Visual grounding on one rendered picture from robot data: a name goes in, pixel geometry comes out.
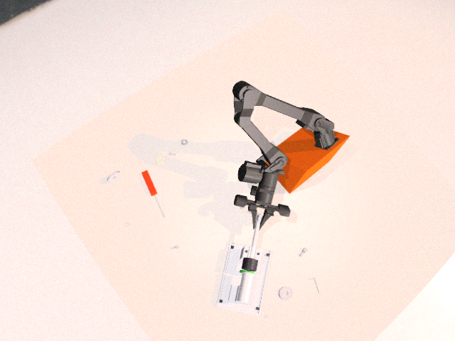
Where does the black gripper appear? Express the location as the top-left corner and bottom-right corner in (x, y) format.
(234, 184), (291, 231)

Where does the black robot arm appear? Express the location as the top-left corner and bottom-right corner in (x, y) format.
(232, 80), (339, 188)

